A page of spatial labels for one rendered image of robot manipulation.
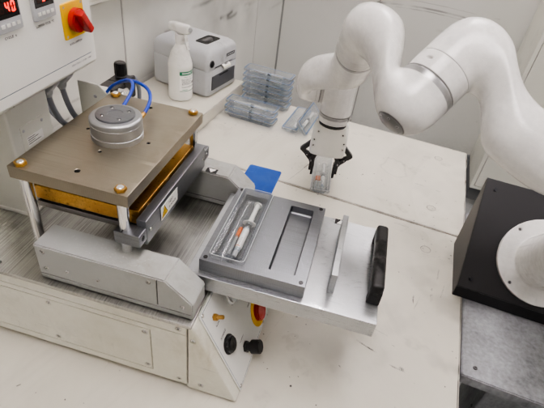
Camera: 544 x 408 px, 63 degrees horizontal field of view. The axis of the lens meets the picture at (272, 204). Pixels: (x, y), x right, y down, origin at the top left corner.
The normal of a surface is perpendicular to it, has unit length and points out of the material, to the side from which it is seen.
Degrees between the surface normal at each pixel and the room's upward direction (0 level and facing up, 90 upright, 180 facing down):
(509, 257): 44
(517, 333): 0
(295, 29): 90
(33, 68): 90
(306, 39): 90
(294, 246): 0
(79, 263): 90
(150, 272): 0
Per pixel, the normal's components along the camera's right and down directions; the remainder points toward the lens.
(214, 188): -0.25, 0.57
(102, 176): 0.11, -0.79
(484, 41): -0.25, -0.11
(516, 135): -0.54, 0.11
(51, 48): 0.96, 0.24
